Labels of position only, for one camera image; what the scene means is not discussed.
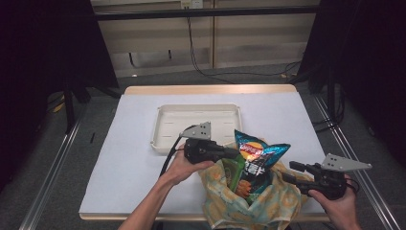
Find white plastic tray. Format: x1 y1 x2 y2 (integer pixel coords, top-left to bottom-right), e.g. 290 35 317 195
149 103 243 155

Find black wall cable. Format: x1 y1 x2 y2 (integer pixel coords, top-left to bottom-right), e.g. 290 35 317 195
186 17 303 84

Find metal floor rail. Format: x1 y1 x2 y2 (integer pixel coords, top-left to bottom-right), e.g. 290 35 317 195
18 118 82 230
312 95 401 230

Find black floor cables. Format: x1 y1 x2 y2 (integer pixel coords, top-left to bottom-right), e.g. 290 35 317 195
312 89 347 133

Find black metal stand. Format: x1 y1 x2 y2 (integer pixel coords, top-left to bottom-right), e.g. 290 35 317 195
61 75 123 133

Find black horizontal bar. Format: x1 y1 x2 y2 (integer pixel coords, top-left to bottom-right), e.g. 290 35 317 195
94 5 320 22

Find person's left hand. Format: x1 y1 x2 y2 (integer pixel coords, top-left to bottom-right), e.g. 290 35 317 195
159 145 214 188

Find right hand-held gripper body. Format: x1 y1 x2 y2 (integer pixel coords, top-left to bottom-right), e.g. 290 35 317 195
300 153 372 200

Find white wall socket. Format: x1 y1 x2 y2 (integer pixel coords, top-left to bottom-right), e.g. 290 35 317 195
180 0 204 10

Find blue chip bag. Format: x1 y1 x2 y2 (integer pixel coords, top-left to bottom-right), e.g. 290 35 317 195
234 128 292 205

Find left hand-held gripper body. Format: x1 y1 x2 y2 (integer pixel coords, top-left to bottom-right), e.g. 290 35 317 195
180 121 225 165

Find black curtain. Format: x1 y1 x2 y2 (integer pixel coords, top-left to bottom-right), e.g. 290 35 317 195
0 0 120 193
296 0 406 167

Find white table mat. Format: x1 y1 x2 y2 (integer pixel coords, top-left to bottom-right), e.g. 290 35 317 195
79 92 327 215

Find yellow floor object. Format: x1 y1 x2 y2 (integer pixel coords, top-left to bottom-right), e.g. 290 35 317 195
52 95 66 113

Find person's right hand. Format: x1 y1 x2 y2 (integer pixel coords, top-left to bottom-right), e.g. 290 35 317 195
307 173 360 226

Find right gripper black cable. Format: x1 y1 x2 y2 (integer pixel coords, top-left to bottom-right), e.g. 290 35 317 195
344 176 360 195

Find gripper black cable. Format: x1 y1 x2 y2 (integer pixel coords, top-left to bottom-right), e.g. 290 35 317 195
159 126 192 177
344 176 360 195

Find orange-print teal fabric bag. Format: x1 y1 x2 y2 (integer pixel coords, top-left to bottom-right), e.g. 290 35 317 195
197 159 312 230

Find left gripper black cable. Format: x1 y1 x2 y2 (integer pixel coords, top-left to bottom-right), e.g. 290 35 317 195
159 126 192 177

